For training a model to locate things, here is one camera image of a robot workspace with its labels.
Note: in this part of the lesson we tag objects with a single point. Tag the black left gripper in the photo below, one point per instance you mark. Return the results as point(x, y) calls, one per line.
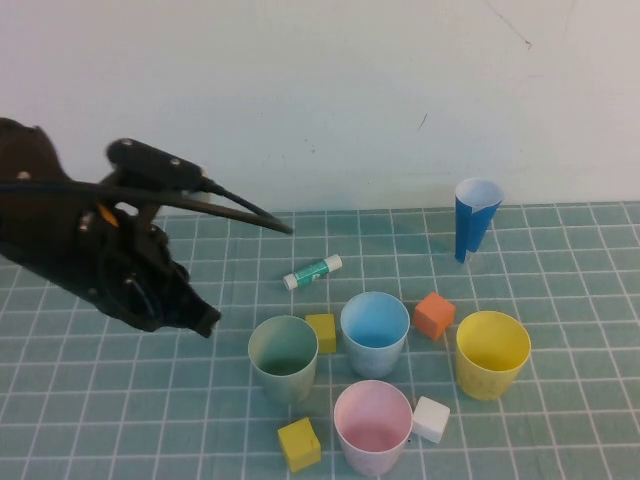
point(125, 270)

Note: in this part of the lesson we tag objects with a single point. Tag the green plastic cup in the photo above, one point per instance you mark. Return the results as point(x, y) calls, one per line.
point(285, 385)

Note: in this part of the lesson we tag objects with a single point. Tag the blue plastic cup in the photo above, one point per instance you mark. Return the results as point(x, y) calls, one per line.
point(370, 365)

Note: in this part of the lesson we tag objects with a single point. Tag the yellow plastic cup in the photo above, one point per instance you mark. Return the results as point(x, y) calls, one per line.
point(485, 385)

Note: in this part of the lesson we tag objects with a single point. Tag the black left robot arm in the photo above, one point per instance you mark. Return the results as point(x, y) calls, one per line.
point(30, 165)

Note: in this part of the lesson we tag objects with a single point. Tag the green white glue stick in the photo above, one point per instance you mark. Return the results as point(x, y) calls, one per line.
point(312, 272)

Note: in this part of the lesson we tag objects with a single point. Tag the yellow foam cube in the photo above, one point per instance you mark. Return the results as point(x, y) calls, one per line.
point(326, 332)
point(300, 445)

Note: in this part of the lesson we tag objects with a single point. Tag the pink plastic cup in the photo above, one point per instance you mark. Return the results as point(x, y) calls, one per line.
point(370, 462)

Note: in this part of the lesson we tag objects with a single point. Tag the orange foam cube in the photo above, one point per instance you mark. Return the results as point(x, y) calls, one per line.
point(432, 317)

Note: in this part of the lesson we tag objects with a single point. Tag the white foam cube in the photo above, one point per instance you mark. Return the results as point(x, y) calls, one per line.
point(431, 420)

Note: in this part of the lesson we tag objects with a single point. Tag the blue paper cone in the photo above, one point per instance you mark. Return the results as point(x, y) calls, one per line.
point(467, 230)

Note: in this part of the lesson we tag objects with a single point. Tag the green checkered tablecloth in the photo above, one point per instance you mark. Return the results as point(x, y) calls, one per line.
point(550, 300)

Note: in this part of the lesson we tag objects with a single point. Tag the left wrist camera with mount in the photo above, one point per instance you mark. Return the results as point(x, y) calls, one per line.
point(150, 162)

